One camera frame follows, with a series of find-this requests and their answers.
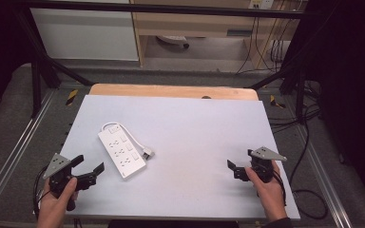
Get white cabinet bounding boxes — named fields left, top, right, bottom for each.
left=29, top=8, right=140, bottom=62

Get yellow black tape marker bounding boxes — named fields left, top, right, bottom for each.
left=269, top=94, right=287, bottom=109
left=65, top=88, right=79, bottom=107

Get white wall outlet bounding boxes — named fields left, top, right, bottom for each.
left=248, top=0, right=275, bottom=10

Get black metal frame leg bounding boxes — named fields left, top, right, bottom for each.
left=13, top=8, right=94, bottom=119
left=248, top=61, right=308, bottom=123

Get person's right hand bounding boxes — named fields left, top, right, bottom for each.
left=245, top=161, right=288, bottom=222

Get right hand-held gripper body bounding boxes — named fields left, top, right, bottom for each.
left=249, top=146, right=288, bottom=184

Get hanging black cables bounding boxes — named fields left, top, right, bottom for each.
left=236, top=15, right=296, bottom=75

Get black looped floor cable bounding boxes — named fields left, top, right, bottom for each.
left=289, top=120, right=329, bottom=220

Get white table board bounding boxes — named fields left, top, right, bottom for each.
left=59, top=94, right=301, bottom=221

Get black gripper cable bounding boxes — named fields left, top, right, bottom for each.
left=32, top=165, right=51, bottom=220
left=272, top=170, right=288, bottom=207

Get light wooden desk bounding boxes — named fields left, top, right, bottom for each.
left=129, top=0, right=302, bottom=69

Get white power strip cable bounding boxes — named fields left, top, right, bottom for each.
left=100, top=122, right=148, bottom=154

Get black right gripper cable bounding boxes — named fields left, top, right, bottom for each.
left=272, top=170, right=288, bottom=207

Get black metal crossbar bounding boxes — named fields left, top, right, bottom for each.
left=12, top=0, right=310, bottom=17

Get bundle of black floor cables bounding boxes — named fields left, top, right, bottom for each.
left=268, top=105, right=321, bottom=135

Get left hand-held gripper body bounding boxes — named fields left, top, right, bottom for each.
left=42, top=153, right=81, bottom=212

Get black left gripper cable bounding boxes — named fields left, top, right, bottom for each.
left=32, top=165, right=51, bottom=220

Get person's left hand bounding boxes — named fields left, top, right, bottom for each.
left=37, top=177, right=79, bottom=228

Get white device under desk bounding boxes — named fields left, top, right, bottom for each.
left=156, top=35, right=190, bottom=50

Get black curtain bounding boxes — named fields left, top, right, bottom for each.
left=298, top=0, right=365, bottom=207
left=0, top=0, right=36, bottom=127

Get white power plug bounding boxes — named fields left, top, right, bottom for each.
left=142, top=147, right=156, bottom=161

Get wooden table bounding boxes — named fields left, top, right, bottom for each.
left=88, top=83, right=259, bottom=102

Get aluminium floor rail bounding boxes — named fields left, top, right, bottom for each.
left=296, top=124, right=354, bottom=228
left=0, top=89, right=56, bottom=219

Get person's dark clothing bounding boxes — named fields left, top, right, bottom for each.
left=107, top=219, right=240, bottom=228

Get white power strip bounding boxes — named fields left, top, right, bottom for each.
left=97, top=123, right=147, bottom=181

